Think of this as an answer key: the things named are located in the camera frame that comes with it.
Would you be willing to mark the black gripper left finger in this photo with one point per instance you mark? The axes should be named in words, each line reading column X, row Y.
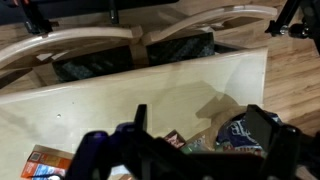
column 130, row 145

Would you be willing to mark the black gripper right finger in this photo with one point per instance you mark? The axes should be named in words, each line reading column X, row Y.
column 281, row 143

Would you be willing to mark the orange blue ziplock bag box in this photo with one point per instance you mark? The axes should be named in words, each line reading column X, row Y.
column 46, row 163

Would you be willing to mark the blue snack bag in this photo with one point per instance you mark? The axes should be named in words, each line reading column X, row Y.
column 244, row 133

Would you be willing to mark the small red snack packet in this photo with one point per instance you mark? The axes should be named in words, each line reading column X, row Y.
column 175, row 139

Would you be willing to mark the light wooden chair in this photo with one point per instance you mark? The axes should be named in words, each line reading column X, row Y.
column 71, row 54
column 193, row 37

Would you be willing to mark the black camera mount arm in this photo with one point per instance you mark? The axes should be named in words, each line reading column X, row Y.
column 308, row 28

